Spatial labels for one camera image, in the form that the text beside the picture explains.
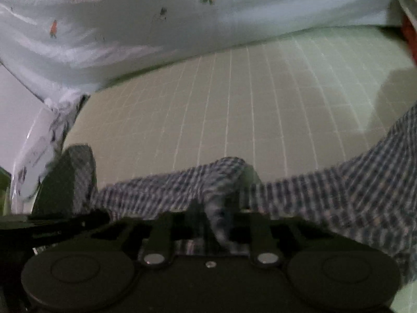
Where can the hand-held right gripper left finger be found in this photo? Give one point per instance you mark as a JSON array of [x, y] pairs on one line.
[[165, 230]]

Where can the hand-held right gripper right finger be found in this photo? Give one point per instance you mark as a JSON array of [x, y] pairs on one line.
[[261, 231]]

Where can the blue checked shirt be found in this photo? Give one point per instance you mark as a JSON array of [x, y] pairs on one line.
[[325, 202]]

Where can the green object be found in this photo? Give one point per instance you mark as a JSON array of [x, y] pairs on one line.
[[4, 189]]

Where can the white grey printed cloth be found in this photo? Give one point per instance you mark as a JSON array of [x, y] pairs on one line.
[[40, 143]]

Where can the green grid bed sheet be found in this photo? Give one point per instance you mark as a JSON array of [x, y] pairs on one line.
[[228, 104]]

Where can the light blue carrot print quilt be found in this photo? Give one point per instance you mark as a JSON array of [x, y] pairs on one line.
[[163, 16]]

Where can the red cloth item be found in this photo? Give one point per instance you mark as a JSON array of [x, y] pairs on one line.
[[409, 36]]

